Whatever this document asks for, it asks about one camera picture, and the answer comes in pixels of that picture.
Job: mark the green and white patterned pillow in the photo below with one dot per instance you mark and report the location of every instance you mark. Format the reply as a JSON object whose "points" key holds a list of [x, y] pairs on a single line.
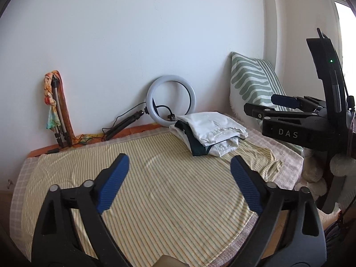
{"points": [[250, 75]]}

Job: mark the white plush toy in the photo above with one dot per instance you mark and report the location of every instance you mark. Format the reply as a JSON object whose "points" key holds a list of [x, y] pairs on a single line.
{"points": [[311, 169]]}

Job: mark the orange mattress cover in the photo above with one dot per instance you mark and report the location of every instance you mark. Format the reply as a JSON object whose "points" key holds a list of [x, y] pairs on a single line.
{"points": [[133, 130]]}

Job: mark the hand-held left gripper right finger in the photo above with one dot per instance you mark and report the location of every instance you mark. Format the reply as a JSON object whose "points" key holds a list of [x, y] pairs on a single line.
{"points": [[246, 183]]}

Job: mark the black tripod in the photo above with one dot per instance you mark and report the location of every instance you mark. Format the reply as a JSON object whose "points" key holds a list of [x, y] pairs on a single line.
{"points": [[125, 122]]}

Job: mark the white t-shirt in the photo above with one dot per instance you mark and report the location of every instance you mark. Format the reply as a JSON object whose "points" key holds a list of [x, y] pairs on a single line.
{"points": [[211, 125]]}

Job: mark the window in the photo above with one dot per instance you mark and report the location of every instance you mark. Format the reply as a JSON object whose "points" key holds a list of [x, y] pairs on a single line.
{"points": [[346, 25]]}

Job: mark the beige checked blanket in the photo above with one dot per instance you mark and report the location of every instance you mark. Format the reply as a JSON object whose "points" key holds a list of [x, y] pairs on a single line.
{"points": [[19, 178]]}

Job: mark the orange floral printed cloth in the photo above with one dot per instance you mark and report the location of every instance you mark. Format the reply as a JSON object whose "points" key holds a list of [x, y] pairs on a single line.
{"points": [[65, 105]]}

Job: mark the yellow striped sheet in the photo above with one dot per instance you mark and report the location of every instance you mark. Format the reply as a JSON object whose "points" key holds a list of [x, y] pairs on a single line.
{"points": [[167, 186]]}

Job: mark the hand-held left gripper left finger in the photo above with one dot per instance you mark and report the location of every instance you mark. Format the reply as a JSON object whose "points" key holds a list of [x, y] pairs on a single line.
{"points": [[114, 183]]}

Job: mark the silver tripod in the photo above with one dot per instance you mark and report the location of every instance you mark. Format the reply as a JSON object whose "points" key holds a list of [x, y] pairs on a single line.
{"points": [[59, 108]]}

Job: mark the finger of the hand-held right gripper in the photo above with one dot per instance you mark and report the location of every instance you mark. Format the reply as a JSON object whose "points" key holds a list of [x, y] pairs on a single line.
{"points": [[258, 112], [283, 101]]}

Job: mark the dark green garment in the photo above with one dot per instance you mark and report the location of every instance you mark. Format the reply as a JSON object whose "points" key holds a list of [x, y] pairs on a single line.
{"points": [[197, 147]]}

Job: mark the white garment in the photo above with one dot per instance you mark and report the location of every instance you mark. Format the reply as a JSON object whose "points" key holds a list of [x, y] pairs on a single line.
{"points": [[222, 147]]}

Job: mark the white fluffy pompom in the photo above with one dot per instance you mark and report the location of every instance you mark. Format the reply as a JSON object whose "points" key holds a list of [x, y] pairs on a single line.
{"points": [[340, 164]]}

